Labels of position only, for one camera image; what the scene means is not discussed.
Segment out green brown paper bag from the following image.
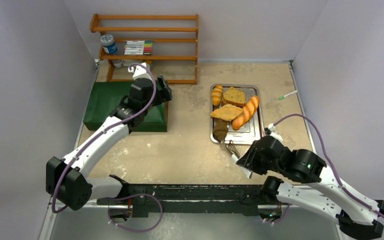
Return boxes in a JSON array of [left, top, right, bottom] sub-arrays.
[[83, 81, 168, 133]]

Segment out silver metal tongs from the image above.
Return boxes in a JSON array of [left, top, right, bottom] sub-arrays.
[[219, 140, 252, 179]]

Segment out orange fake bread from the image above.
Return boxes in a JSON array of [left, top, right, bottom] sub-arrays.
[[211, 84, 224, 106]]

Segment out long orange fake baguette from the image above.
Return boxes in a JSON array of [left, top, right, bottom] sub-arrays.
[[231, 95, 260, 131]]

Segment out dark brown fake bread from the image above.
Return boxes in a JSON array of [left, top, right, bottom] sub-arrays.
[[212, 119, 229, 143]]

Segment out triangular orange fake pastry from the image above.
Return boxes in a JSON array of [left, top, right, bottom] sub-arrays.
[[210, 104, 243, 122]]

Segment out seeded fake bread slice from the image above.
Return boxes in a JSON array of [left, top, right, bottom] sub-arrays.
[[221, 87, 247, 107]]

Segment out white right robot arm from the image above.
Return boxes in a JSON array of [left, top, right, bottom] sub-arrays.
[[236, 136, 384, 240]]

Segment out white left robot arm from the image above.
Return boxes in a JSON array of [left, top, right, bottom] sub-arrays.
[[45, 75, 173, 213]]

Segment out silver metal tray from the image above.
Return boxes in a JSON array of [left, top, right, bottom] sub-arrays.
[[220, 83, 265, 145]]

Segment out white small box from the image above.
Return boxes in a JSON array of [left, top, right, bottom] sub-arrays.
[[121, 59, 136, 67]]

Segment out small grey jar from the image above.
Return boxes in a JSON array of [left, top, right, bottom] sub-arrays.
[[111, 59, 123, 68]]

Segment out pack of coloured markers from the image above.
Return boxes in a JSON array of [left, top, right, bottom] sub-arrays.
[[123, 40, 154, 56]]

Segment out orange wooden shelf rack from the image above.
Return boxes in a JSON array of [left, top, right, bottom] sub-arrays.
[[89, 13, 199, 85]]

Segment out blue white jar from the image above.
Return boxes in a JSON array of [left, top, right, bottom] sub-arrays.
[[100, 34, 118, 54]]

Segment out green white marker pen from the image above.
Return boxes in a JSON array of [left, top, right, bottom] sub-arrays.
[[278, 90, 298, 100]]

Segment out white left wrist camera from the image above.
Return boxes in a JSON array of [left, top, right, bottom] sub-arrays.
[[128, 62, 155, 82]]

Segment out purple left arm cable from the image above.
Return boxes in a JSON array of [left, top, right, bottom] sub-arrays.
[[51, 62, 158, 215]]

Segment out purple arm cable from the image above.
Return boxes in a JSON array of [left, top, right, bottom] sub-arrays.
[[51, 62, 158, 215], [271, 113, 384, 221]]

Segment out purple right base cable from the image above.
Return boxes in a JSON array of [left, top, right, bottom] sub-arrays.
[[262, 203, 292, 227]]

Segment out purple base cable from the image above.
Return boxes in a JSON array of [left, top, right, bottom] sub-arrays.
[[107, 193, 164, 233], [262, 203, 292, 227]]

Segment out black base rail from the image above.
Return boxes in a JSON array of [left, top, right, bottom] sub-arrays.
[[97, 183, 288, 220]]

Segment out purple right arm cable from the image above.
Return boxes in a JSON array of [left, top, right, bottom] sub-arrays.
[[271, 113, 384, 221]]

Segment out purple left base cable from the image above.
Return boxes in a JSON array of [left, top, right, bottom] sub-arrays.
[[107, 193, 164, 233]]

